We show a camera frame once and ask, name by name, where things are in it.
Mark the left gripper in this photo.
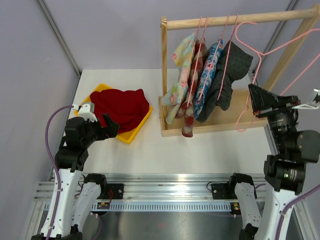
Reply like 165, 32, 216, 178
82, 113, 120, 147

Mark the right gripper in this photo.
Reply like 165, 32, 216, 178
249, 83, 302, 155

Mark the red skirt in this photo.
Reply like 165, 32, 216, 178
90, 88, 150, 134

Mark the pink hanger of red skirt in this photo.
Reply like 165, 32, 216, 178
234, 21, 320, 133

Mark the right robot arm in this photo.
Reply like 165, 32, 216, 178
226, 84, 320, 240

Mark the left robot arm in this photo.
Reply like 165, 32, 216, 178
32, 114, 120, 240

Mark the yellow plastic tray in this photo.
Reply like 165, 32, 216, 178
82, 83, 153, 144

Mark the wooden clothes rack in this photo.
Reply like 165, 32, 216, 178
160, 4, 320, 134

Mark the dark grey dotted garment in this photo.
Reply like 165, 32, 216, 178
196, 42, 253, 123

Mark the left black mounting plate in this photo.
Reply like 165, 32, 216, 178
98, 183, 125, 200

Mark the black mounting plate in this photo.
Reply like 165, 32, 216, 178
98, 183, 125, 200
211, 183, 237, 200

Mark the blue floral garment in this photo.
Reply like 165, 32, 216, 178
193, 40, 223, 119

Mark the red plaid garment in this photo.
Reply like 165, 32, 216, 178
175, 39, 208, 138

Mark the pastel floral garment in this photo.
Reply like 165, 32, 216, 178
161, 32, 198, 124

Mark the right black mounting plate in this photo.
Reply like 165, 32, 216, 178
211, 183, 237, 200

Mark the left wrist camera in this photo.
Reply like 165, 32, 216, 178
72, 102, 98, 123

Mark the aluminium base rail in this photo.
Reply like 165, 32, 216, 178
34, 172, 306, 212

